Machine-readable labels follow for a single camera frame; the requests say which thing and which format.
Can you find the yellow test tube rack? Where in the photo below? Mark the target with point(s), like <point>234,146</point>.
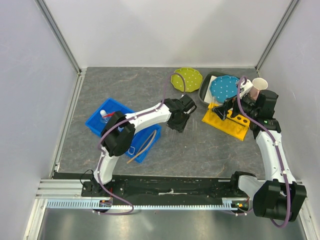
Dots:
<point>236,127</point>

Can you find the pink mug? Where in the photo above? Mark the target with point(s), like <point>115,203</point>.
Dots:
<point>258,84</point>

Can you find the dark green tray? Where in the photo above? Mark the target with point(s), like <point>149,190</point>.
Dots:
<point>201,91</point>

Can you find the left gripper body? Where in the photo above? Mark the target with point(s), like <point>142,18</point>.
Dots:
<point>180,125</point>

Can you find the blue dotted plate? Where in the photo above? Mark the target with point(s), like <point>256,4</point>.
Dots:
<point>223,87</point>

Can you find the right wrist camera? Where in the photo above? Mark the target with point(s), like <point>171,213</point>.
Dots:
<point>245,88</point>

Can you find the green dotted plate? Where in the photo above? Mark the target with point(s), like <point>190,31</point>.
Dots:
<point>186,79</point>

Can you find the tan rubber tube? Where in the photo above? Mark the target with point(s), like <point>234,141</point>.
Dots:
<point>148,143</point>

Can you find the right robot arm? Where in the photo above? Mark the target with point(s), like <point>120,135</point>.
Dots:
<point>280,197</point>

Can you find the metal crucible tongs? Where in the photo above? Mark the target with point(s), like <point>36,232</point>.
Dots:
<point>132,150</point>

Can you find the cable duct rail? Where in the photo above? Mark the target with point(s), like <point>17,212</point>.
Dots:
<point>96,204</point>

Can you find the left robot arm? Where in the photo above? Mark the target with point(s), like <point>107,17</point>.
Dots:
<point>118,134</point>

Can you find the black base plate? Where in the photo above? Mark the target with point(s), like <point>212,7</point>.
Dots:
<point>161,190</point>

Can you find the blue plastic compartment bin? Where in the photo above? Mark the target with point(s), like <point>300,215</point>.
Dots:
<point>139,140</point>

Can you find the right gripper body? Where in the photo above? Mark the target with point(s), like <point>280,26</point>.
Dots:
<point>250,106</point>

